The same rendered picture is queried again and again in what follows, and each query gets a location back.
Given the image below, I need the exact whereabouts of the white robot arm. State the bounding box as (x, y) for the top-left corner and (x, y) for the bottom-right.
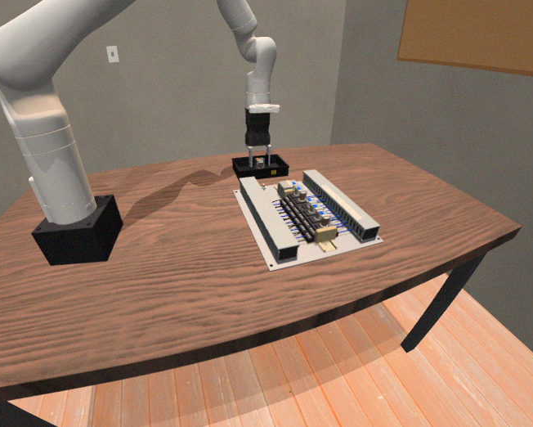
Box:
(0, 0), (276, 225)

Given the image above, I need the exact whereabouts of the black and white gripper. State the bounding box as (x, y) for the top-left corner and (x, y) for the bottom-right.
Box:
(245, 92), (280, 167)

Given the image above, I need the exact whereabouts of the grey relay with blue button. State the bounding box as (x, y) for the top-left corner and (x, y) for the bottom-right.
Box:
(289, 181), (304, 199)
(309, 202), (326, 223)
(293, 186), (309, 204)
(314, 209), (333, 229)
(303, 196), (320, 216)

